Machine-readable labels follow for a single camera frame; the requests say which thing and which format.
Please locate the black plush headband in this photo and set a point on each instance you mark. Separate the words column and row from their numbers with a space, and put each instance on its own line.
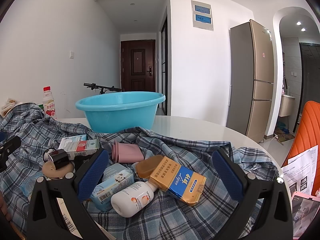
column 81, row 162

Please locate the white light switch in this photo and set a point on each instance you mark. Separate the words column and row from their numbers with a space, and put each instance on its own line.
column 72, row 54

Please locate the pink tablet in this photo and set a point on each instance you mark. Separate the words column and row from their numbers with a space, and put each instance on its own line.
column 305, row 212

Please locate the black bicycle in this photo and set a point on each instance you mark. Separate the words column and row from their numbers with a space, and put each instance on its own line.
column 105, row 88

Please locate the white lotion bottle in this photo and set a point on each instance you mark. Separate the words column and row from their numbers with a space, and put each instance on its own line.
column 130, row 202

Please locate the pile of beige snack packets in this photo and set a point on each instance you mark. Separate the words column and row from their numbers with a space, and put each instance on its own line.
column 10, row 105

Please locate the beige round case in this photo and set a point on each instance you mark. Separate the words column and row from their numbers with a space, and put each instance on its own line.
column 53, row 172

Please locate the red white green box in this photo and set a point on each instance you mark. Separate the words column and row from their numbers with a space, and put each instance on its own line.
column 82, row 147

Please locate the yellow and blue box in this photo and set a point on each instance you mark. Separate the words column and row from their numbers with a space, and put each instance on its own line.
column 180, row 182

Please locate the red cap drink bottle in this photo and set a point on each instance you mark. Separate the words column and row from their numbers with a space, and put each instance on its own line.
column 48, row 105

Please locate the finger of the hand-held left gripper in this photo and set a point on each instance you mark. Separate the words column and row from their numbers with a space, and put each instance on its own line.
column 10, row 147

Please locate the white sink cabinet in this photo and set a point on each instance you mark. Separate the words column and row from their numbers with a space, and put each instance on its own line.
column 285, row 106

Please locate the blue plastic basin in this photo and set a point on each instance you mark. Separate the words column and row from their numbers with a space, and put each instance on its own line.
column 120, row 120

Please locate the orange chair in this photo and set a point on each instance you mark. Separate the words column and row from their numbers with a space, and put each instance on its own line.
column 310, row 125

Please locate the person's left hand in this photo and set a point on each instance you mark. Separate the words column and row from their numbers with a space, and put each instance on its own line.
column 3, row 205

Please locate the small blue floor basin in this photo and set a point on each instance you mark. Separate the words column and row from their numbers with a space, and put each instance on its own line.
column 281, row 125

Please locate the amber soap bar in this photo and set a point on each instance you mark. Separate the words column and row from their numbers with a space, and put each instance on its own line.
column 146, row 167

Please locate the pink cup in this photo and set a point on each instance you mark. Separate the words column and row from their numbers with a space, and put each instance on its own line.
column 128, row 152

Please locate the brown entrance door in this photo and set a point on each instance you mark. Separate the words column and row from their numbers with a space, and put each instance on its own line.
column 137, row 65

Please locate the blue plaid shirt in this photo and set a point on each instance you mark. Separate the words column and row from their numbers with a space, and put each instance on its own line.
column 175, row 215

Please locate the green yellow packet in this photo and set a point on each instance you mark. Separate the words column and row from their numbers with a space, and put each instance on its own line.
column 40, row 107

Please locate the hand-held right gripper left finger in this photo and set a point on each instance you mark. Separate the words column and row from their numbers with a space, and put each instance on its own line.
column 91, row 177

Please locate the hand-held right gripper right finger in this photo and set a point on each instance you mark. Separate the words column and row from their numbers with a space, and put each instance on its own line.
column 228, row 177

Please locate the patterned floor mat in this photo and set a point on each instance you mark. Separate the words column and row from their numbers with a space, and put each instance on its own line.
column 285, row 136

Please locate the wall electrical panel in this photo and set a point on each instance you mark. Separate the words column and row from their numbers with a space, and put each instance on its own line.
column 202, row 15

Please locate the small black cube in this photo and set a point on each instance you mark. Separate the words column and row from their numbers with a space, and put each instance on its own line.
column 60, row 158

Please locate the black framed glass door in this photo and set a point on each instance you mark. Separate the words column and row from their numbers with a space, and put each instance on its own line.
column 163, row 55

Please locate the white and blue box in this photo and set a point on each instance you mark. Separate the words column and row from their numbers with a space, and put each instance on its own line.
column 72, row 140

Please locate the tall grey gold fridge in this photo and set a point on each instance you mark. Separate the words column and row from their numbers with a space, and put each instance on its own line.
column 262, row 80

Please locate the dark sliding door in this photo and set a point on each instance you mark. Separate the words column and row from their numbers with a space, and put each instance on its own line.
column 310, row 67

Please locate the printed white papers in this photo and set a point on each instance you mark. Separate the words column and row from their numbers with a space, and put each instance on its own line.
column 302, row 165

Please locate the white barcode package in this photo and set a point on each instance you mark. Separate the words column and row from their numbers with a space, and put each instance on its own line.
column 67, row 215

